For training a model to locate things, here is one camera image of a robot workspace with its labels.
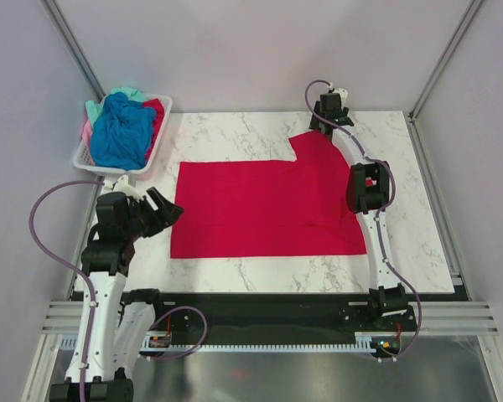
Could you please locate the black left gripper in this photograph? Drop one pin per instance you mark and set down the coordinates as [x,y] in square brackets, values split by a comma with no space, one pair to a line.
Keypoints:
[166,215]

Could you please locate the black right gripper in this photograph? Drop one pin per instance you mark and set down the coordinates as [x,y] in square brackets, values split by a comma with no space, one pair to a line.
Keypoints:
[314,122]

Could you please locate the white plastic laundry basket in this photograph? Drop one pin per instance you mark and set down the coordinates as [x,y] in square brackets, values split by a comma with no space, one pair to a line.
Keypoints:
[82,158]

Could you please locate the red t shirt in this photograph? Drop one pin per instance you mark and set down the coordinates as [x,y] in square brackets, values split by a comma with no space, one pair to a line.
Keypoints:
[270,208]
[159,109]

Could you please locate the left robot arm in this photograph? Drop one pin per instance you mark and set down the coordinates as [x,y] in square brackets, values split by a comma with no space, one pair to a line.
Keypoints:
[112,327]

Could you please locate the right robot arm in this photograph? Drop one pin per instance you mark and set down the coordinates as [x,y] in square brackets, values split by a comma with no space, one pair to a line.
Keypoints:
[369,193]

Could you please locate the blue t shirt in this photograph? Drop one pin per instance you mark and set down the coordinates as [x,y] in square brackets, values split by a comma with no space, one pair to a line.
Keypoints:
[122,134]

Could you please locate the pink t shirt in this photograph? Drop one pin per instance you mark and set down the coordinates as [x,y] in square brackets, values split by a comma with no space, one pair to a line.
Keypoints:
[86,134]

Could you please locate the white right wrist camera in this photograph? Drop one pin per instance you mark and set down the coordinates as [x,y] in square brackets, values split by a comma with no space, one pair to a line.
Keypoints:
[342,92]

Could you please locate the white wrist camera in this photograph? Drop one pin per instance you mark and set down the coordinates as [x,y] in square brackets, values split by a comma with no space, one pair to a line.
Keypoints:
[342,92]
[127,186]

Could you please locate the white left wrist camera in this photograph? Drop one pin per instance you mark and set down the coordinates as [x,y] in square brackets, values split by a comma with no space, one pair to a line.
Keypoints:
[127,186]

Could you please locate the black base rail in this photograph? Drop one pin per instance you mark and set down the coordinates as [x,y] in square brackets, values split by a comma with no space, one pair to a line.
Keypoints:
[284,318]

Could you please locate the right aluminium frame post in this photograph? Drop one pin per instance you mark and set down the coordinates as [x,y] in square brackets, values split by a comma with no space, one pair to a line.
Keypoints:
[456,39]

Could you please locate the aluminium frame post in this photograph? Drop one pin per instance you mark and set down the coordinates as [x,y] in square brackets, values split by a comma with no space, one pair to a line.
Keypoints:
[59,20]
[456,39]

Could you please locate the left aluminium frame post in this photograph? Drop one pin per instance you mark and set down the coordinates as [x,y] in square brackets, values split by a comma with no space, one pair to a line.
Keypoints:
[59,20]

